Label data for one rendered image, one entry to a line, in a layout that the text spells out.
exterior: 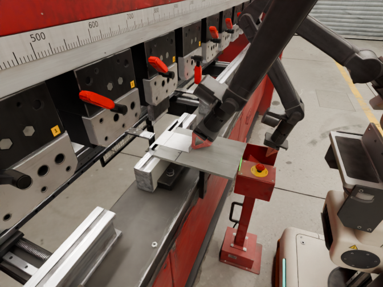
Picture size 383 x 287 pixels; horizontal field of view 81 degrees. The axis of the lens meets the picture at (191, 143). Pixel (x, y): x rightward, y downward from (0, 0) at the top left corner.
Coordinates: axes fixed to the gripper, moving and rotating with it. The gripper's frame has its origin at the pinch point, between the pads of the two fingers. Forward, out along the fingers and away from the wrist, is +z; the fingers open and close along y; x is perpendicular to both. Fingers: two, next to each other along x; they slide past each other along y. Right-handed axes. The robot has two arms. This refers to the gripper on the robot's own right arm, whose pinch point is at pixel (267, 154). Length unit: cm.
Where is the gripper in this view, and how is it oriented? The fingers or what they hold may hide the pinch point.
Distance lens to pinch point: 108.1
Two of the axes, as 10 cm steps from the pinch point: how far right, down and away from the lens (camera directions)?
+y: -9.2, -3.9, 1.0
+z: -2.4, 7.3, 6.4
